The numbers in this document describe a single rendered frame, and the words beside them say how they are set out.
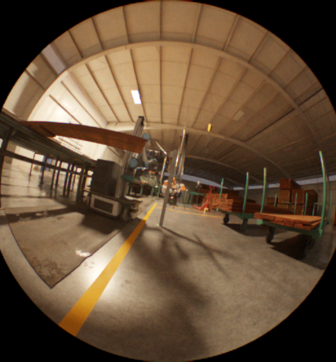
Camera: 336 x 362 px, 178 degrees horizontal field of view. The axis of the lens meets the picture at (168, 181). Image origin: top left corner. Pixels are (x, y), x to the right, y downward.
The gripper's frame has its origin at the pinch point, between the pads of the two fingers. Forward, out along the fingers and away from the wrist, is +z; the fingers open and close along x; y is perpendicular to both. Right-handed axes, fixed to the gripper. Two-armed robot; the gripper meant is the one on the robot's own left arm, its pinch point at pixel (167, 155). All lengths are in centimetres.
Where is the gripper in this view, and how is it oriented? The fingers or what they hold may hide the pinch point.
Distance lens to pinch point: 184.8
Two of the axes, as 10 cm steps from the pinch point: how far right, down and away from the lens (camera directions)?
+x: -1.3, 5.7, 8.1
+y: 1.5, -8.0, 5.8
